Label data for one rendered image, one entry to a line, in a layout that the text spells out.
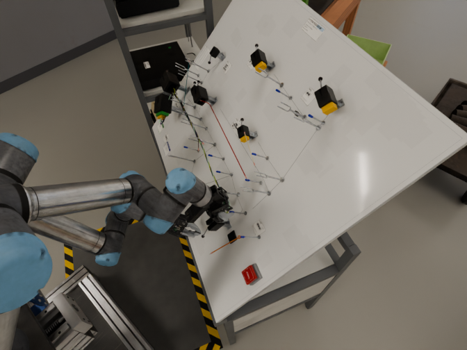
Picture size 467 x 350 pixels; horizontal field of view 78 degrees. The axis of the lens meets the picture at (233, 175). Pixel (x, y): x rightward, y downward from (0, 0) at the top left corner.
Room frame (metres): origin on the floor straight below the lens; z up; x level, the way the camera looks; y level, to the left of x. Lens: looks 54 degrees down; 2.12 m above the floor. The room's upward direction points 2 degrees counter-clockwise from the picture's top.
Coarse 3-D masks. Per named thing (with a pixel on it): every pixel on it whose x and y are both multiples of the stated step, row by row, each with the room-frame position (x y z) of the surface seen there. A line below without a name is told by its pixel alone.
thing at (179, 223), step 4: (180, 216) 0.55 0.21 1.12; (176, 220) 0.50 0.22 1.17; (180, 220) 0.51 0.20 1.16; (184, 220) 0.52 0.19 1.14; (176, 224) 0.50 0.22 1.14; (180, 224) 0.49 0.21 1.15; (184, 224) 0.50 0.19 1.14; (172, 228) 0.48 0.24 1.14; (176, 228) 0.48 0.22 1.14; (180, 228) 0.49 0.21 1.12; (168, 232) 0.47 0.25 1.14; (172, 232) 0.49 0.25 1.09; (176, 232) 0.48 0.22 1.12; (180, 232) 0.47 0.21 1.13; (180, 236) 0.46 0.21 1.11
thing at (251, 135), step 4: (240, 120) 0.84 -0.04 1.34; (240, 124) 0.81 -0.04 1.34; (240, 128) 0.79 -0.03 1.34; (244, 128) 0.78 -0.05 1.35; (248, 128) 0.80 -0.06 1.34; (240, 132) 0.77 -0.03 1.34; (248, 132) 0.78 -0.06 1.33; (252, 132) 0.80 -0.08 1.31; (256, 132) 0.80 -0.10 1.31; (240, 136) 0.76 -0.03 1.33; (252, 136) 0.80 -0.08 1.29; (256, 136) 0.78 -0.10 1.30
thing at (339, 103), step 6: (318, 78) 0.75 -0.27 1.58; (318, 90) 0.70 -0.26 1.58; (324, 90) 0.68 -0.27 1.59; (330, 90) 0.69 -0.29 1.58; (318, 96) 0.68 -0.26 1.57; (324, 96) 0.67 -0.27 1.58; (330, 96) 0.66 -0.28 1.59; (318, 102) 0.66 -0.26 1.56; (324, 102) 0.65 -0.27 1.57; (336, 102) 0.66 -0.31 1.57; (342, 102) 0.69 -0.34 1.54
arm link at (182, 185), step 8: (176, 168) 0.50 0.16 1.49; (168, 176) 0.47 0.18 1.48; (176, 176) 0.47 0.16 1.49; (184, 176) 0.46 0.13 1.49; (192, 176) 0.48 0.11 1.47; (168, 184) 0.45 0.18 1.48; (176, 184) 0.44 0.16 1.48; (184, 184) 0.44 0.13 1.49; (192, 184) 0.45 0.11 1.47; (200, 184) 0.48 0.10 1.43; (168, 192) 0.44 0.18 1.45; (176, 192) 0.43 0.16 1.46; (184, 192) 0.43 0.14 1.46; (192, 192) 0.44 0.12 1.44; (200, 192) 0.46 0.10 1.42; (184, 200) 0.42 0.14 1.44; (192, 200) 0.44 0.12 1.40; (200, 200) 0.45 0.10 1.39
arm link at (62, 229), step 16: (0, 176) 0.46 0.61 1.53; (32, 224) 0.38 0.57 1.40; (48, 224) 0.39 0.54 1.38; (64, 224) 0.41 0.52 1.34; (80, 224) 0.43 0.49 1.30; (64, 240) 0.38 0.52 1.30; (80, 240) 0.38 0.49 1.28; (96, 240) 0.40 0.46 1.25; (112, 240) 0.42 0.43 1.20; (96, 256) 0.37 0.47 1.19; (112, 256) 0.37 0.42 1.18
